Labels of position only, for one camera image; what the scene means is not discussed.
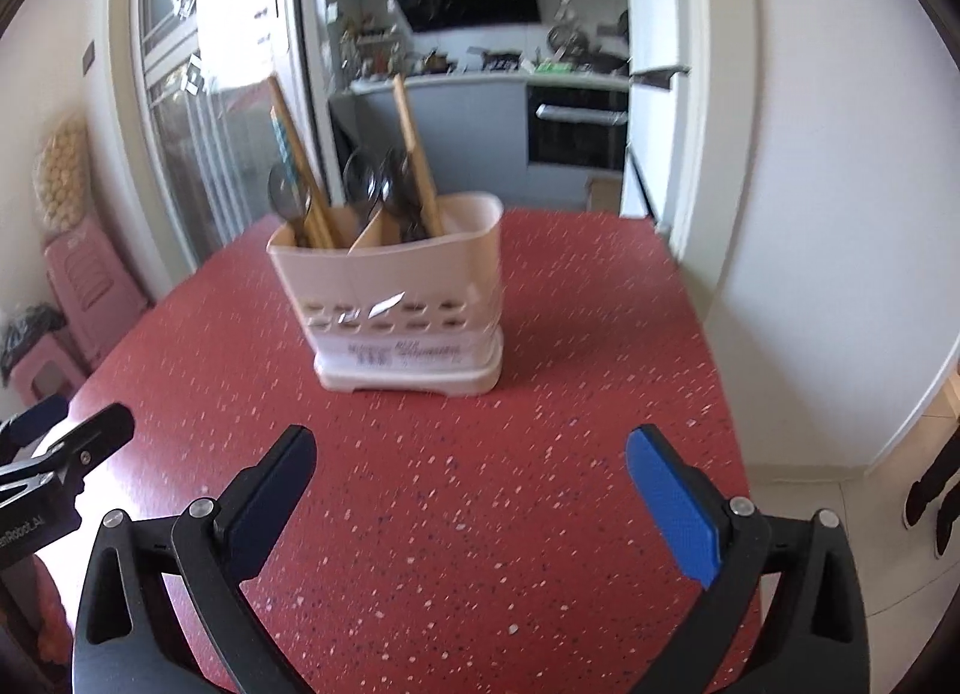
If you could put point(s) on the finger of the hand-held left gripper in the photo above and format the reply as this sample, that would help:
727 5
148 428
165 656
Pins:
34 420
97 435

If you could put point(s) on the copper cooking pot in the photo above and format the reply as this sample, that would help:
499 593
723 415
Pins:
438 61

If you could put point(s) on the blue patterned wooden chopstick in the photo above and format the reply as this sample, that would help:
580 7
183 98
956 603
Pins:
281 131
306 187

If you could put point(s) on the pink plastic utensil holder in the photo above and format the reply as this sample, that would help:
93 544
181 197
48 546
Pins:
420 289

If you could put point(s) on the single pink plastic stool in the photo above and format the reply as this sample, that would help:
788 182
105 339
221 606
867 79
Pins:
45 371

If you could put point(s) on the plain wooden chopstick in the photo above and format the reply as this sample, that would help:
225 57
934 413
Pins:
412 146

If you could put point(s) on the stack of pink stools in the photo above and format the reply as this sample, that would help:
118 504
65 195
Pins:
97 289

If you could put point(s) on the green packet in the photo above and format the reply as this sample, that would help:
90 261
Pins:
553 68

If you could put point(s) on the grey lower kitchen cabinets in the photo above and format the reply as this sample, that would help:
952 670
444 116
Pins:
472 131

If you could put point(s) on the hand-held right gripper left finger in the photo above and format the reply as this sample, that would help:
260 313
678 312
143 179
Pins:
274 491

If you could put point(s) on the black built-in oven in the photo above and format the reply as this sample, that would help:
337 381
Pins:
577 127

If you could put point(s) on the dark wall switch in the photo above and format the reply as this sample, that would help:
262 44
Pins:
88 56

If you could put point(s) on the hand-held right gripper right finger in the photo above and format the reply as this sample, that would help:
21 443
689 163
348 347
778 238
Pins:
675 499

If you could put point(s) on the bag of beige balls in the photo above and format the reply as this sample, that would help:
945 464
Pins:
61 172

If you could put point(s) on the black plastic bag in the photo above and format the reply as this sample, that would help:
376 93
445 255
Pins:
30 337

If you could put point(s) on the cardboard box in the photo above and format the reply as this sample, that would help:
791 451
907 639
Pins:
604 195

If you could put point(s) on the sliding glass door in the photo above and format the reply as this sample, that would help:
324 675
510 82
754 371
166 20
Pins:
210 63

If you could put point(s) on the kitchen spice rack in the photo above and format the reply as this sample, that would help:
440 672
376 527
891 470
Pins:
367 47

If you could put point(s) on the black frying pan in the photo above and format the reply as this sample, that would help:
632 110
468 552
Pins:
607 61

